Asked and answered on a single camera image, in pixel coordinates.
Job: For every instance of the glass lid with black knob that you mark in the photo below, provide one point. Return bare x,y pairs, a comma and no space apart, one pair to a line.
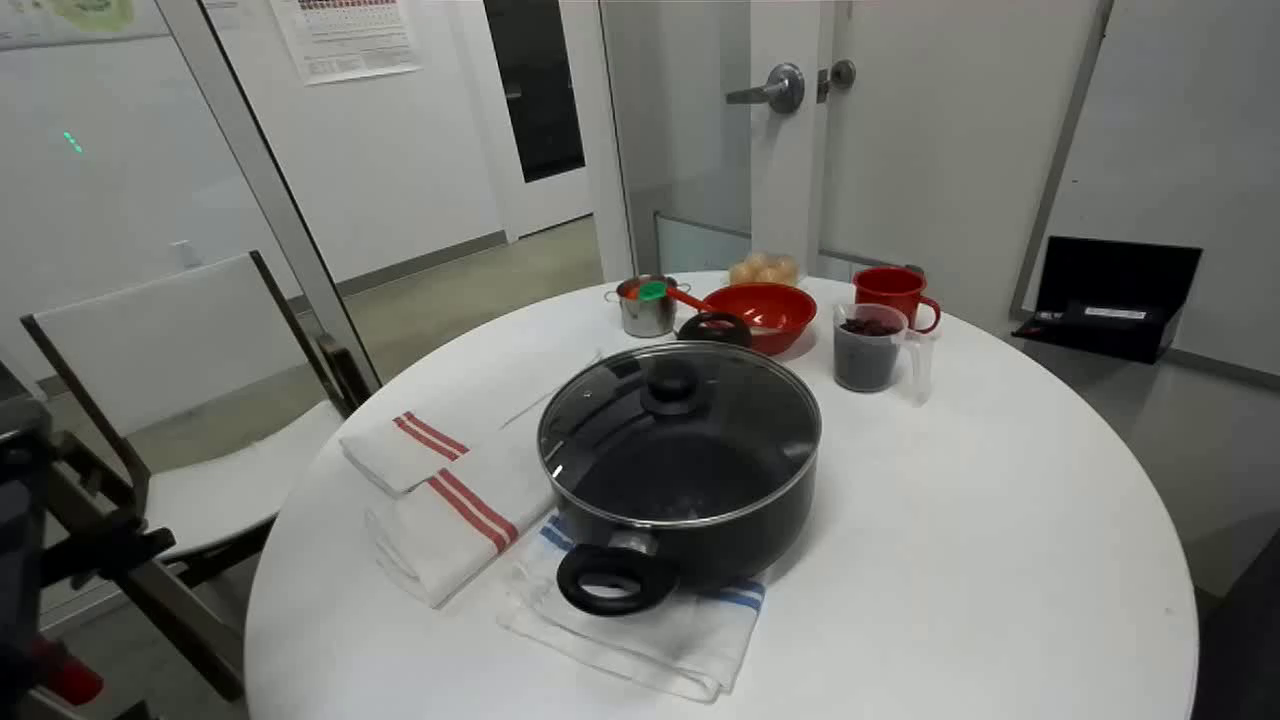
744,402

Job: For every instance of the black cooking pot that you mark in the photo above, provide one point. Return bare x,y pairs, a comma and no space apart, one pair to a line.
693,547

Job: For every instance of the metal cup with colourful items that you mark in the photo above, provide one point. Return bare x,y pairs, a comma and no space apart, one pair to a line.
645,317

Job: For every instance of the red bowl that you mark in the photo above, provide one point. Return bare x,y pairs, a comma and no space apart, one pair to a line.
773,317

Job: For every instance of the pale yellow bread rolls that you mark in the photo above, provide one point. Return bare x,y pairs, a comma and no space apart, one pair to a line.
761,271

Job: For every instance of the clear cup with dark contents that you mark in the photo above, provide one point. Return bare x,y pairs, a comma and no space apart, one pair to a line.
866,362

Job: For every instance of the white door with frosted glass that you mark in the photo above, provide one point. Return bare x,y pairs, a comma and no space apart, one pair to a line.
786,174

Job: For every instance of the red mug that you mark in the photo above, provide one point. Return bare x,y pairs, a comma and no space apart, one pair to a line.
885,287

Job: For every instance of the white towel with red stripes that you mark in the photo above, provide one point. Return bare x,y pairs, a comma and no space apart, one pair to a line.
440,547
382,452

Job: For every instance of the thin white towel blue stripes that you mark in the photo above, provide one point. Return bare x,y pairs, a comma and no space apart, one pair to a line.
666,642

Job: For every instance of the clear glass tumbler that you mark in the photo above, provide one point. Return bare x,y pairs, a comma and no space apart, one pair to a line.
922,375

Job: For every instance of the white door with dark window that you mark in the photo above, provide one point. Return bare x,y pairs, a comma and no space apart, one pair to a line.
532,81

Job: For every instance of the white folding chair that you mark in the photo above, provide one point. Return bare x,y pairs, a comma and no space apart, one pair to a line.
160,334

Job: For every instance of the open black case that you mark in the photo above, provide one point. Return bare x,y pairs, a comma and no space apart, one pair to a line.
1121,273

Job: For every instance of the dark equipment stand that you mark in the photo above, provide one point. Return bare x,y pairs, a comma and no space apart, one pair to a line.
20,534

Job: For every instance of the white wall poster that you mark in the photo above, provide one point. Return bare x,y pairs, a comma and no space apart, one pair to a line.
345,42

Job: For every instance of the wall sheet with green print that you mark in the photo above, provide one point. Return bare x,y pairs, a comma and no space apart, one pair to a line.
81,16

